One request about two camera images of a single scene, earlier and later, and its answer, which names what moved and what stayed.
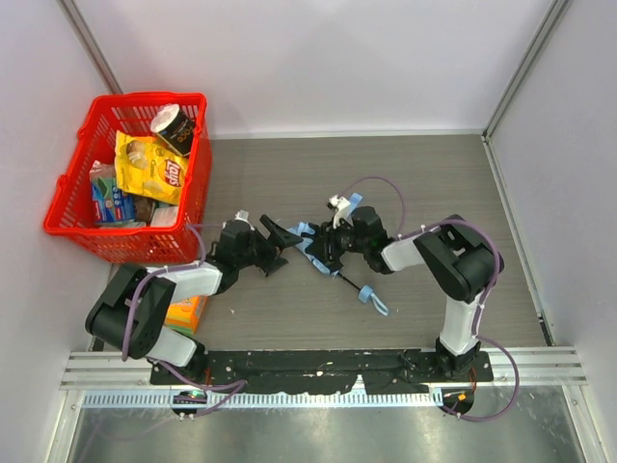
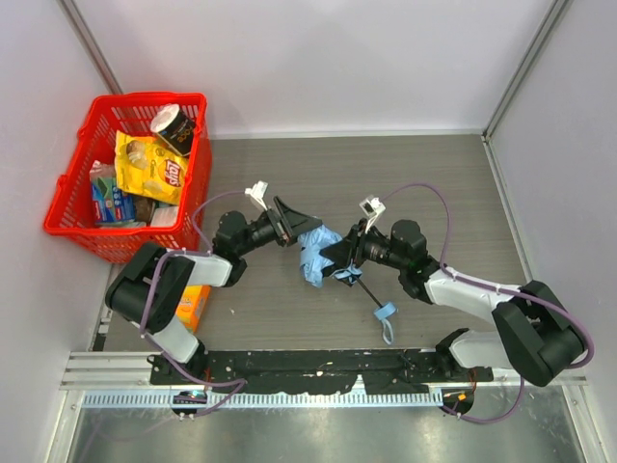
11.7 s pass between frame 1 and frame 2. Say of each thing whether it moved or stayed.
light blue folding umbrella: moved
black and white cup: stayed
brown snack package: stayed
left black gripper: moved
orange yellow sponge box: stayed
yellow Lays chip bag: stayed
